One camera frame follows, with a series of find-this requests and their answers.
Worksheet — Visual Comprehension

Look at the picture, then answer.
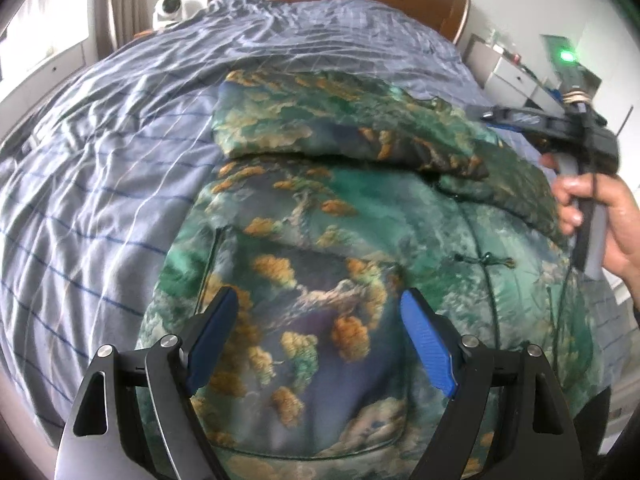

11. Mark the beige curtain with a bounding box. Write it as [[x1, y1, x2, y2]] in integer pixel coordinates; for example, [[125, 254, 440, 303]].
[[87, 0, 134, 57]]

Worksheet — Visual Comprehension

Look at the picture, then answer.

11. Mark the person's dark clothing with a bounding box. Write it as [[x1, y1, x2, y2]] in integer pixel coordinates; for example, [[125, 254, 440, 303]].
[[582, 385, 640, 480]]

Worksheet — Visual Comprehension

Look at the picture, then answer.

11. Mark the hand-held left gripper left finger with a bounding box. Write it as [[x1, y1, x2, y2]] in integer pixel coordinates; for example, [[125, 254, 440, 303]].
[[54, 286, 240, 480]]

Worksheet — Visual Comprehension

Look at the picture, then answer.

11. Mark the green printed jacket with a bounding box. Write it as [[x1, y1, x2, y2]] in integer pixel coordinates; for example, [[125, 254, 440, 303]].
[[136, 69, 615, 480]]

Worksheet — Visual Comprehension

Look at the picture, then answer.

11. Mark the person's right hand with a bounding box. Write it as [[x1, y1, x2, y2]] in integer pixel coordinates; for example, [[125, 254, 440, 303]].
[[541, 154, 640, 307]]

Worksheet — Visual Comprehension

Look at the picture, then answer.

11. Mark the white desk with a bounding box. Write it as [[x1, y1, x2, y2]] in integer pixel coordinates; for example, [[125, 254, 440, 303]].
[[482, 35, 558, 107]]

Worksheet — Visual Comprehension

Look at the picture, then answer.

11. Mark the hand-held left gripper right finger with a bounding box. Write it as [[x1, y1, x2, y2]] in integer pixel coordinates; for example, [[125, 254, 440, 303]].
[[400, 288, 587, 480]]

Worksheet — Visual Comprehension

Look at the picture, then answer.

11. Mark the bed with blue plaid sheet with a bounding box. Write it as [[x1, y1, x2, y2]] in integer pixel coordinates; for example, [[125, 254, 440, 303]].
[[0, 0, 640, 443]]

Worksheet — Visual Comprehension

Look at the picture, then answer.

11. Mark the white security camera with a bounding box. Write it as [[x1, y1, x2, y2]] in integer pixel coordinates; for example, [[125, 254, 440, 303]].
[[151, 0, 187, 29]]

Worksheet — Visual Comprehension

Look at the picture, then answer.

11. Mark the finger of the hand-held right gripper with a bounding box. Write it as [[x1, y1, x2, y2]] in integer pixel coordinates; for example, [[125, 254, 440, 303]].
[[481, 106, 552, 134]]

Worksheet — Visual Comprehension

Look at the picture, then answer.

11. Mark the black cable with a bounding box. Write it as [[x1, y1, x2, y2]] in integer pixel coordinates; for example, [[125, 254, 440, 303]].
[[549, 172, 601, 366]]

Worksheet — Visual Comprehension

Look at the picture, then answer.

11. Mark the window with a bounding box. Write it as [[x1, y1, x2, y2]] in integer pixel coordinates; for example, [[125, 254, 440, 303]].
[[0, 0, 92, 81]]

